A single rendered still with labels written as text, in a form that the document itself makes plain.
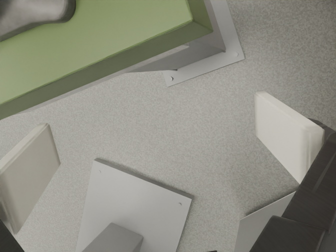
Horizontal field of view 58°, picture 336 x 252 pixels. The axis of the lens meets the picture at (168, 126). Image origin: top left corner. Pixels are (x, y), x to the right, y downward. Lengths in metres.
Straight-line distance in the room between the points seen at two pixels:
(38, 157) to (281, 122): 0.13
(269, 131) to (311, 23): 0.95
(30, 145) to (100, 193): 1.21
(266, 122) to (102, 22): 0.17
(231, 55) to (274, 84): 0.18
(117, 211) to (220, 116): 0.60
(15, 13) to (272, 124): 0.24
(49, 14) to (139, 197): 1.07
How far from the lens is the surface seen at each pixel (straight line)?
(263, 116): 0.18
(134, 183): 1.28
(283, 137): 0.16
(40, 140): 0.19
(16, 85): 0.35
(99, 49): 0.29
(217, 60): 1.10
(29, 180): 0.17
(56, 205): 1.59
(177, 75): 1.14
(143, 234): 1.36
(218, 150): 1.16
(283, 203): 1.08
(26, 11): 0.31
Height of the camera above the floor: 1.10
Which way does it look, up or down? 68 degrees down
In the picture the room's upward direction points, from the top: 121 degrees counter-clockwise
